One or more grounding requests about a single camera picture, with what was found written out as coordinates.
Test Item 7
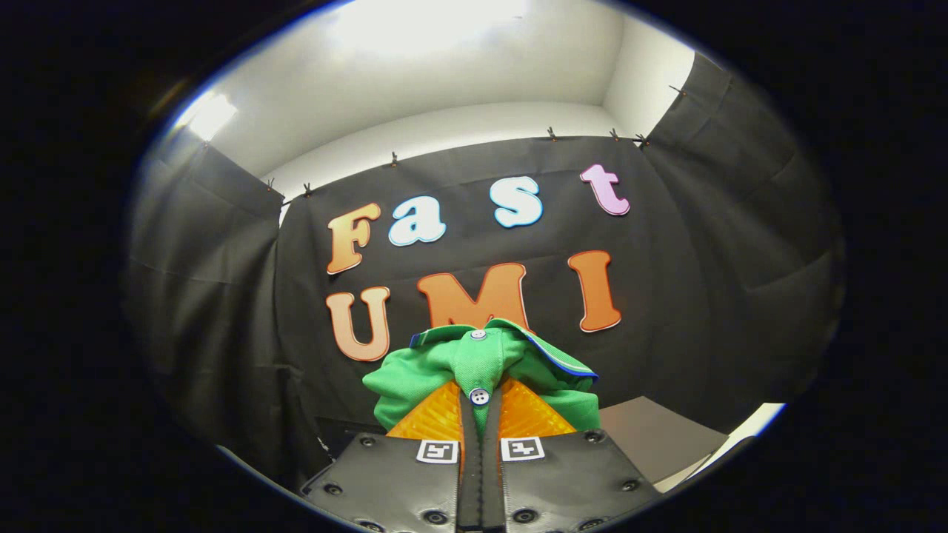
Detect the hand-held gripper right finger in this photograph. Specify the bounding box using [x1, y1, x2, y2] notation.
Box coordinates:
[481, 376, 661, 533]

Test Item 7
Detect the green polo shirt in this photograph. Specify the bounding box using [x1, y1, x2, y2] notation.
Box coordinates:
[363, 318, 601, 438]

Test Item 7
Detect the row of black cloth clips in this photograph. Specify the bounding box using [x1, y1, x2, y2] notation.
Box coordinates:
[263, 81, 690, 201]

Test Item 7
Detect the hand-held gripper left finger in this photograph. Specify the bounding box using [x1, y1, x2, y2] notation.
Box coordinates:
[300, 380, 482, 533]

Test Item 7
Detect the ceiling light panel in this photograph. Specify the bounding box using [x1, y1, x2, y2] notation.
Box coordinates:
[326, 0, 534, 54]
[178, 93, 239, 141]

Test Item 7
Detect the black backdrop cloth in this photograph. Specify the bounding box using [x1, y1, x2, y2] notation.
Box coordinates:
[126, 52, 845, 489]

